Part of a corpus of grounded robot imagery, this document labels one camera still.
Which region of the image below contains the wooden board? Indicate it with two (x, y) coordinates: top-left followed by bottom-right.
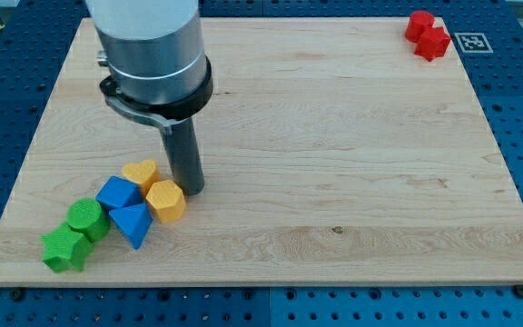
(0, 17), (523, 288)

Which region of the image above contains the yellow heart block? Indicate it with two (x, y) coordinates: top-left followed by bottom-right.
(122, 159), (162, 196)

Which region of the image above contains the white fiducial marker tag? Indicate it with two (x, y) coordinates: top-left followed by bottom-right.
(454, 32), (493, 54)

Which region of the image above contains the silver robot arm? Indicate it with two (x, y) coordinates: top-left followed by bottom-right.
(85, 0), (212, 135)

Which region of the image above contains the yellow hexagon block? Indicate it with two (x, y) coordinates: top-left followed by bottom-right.
(146, 180), (186, 223)

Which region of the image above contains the red star block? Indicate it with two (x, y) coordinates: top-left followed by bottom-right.
(414, 27), (451, 62)

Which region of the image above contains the red cylinder block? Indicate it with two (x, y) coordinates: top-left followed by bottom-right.
(404, 10), (435, 43)

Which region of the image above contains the green star block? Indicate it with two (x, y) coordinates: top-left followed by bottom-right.
(41, 223), (94, 273)

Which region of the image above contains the blue triangle block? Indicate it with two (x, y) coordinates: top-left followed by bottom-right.
(108, 203), (153, 250)

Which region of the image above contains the green cylinder block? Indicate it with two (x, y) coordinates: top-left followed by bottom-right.
(66, 198), (111, 243)

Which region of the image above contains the blue cube block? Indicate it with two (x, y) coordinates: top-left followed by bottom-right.
(95, 176), (143, 212)

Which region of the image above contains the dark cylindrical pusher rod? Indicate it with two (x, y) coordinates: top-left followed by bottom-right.
(161, 118), (205, 196)

